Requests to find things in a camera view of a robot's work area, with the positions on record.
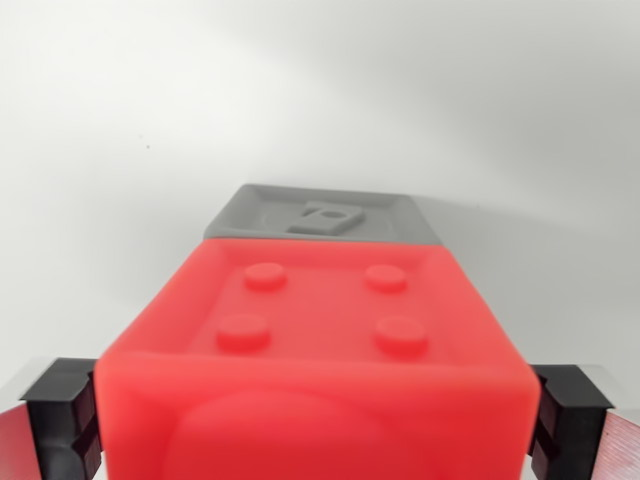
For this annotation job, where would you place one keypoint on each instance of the black-padded silver gripper left finger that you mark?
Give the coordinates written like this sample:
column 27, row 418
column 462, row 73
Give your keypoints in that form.
column 50, row 415

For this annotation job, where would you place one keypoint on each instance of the black-padded silver gripper right finger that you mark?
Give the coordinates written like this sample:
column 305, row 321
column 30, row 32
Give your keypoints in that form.
column 575, row 425

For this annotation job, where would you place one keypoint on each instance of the red soft cube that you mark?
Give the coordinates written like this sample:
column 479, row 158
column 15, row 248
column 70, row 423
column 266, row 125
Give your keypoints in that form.
column 320, row 390

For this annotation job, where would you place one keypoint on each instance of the grey embossed cube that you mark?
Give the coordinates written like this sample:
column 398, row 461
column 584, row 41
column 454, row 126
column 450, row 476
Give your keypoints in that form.
column 390, row 220

